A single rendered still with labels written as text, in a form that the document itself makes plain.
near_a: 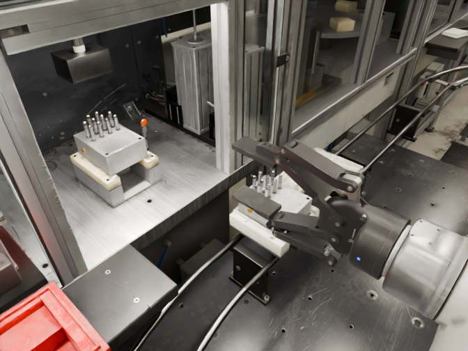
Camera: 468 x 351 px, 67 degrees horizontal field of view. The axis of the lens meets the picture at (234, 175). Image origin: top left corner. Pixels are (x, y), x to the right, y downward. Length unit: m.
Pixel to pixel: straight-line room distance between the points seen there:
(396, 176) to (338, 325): 0.63
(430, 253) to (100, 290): 0.50
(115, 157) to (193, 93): 0.28
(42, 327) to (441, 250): 0.52
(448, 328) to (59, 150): 0.91
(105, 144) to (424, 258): 0.62
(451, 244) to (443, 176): 1.02
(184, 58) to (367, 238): 0.65
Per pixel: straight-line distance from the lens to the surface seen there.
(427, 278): 0.39
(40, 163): 0.55
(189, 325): 0.86
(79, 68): 0.74
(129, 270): 0.68
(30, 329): 0.62
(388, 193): 1.25
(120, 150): 0.76
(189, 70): 0.91
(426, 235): 0.40
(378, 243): 0.40
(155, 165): 0.82
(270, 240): 0.74
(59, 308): 0.60
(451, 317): 0.40
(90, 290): 0.67
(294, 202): 0.76
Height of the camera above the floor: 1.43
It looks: 38 degrees down
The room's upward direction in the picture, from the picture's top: straight up
